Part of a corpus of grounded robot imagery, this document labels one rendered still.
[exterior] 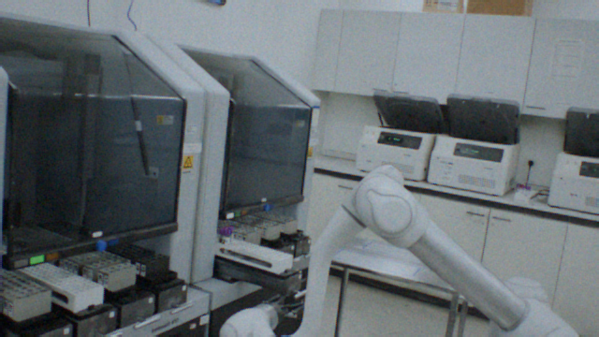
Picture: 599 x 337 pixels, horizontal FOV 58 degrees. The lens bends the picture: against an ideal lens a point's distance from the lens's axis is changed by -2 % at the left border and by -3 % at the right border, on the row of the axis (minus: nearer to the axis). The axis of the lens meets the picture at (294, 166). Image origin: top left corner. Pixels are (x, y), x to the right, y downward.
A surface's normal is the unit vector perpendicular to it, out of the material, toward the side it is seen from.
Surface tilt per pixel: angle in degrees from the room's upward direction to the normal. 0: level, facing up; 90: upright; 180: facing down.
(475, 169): 90
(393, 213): 86
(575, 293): 90
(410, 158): 90
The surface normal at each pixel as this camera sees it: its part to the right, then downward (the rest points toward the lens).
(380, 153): -0.53, 0.06
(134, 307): 0.86, 0.17
